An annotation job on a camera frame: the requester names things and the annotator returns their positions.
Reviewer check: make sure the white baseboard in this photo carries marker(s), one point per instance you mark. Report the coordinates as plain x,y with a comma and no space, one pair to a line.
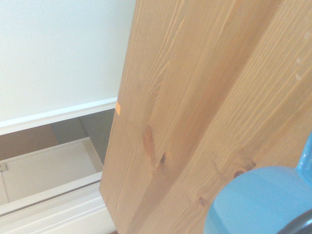
56,115

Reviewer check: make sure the white door frame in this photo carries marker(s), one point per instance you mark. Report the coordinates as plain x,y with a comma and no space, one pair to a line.
56,214

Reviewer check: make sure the blue enamel mug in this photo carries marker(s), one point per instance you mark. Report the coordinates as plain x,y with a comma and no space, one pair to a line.
258,197

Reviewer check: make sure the small orange tape piece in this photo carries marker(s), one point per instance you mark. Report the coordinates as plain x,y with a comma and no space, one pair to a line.
118,108

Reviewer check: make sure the white open door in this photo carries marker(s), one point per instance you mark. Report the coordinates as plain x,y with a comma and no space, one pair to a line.
48,170

